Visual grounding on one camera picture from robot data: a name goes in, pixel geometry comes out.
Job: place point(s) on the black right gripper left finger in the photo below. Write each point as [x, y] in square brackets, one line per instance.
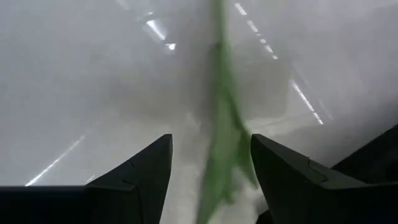
[136, 193]

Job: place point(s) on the white artificial tulip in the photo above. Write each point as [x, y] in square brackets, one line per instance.
[225, 140]

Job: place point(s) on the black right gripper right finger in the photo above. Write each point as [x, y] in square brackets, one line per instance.
[295, 193]

